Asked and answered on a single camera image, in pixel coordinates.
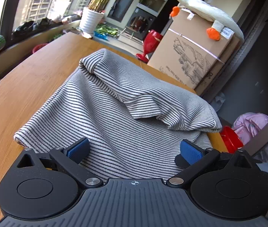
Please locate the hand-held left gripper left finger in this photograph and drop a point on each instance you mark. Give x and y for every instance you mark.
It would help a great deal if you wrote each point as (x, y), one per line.
(78, 150)

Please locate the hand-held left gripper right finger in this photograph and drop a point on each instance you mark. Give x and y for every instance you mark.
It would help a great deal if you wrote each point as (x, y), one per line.
(192, 152)

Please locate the grey striped knit garment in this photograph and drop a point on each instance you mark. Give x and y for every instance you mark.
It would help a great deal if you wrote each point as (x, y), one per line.
(115, 113)

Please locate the red plastic container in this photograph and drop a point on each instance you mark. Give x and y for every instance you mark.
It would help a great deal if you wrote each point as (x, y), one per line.
(231, 139)

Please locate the pink plastic bag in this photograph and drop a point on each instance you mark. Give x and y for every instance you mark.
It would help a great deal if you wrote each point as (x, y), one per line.
(252, 127)

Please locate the large cardboard box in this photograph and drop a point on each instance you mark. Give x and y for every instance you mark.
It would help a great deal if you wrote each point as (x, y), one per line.
(190, 52)

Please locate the red basin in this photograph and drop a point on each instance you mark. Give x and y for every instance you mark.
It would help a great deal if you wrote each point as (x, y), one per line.
(39, 48)

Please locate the blue plastic bag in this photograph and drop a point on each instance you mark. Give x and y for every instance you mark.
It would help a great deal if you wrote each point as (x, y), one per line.
(100, 36)

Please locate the red goblet-shaped stool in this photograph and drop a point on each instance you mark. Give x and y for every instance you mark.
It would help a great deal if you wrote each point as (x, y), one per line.
(151, 41)

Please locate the green leafy vegetables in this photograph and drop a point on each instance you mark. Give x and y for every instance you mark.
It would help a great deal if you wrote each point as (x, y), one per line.
(106, 29)

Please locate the white ribbed plant pot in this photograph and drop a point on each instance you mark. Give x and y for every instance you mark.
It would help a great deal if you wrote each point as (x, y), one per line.
(91, 19)

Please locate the black shoes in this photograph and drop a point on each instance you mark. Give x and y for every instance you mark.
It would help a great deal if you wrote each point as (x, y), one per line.
(33, 26)

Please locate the dark front-load washing machine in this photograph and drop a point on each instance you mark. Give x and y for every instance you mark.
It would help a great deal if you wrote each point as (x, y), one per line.
(142, 23)

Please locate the white plush goose toy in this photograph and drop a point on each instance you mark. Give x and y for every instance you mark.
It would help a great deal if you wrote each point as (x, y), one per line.
(209, 11)

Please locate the dark window frame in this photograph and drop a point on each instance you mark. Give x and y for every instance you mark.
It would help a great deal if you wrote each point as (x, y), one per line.
(12, 9)

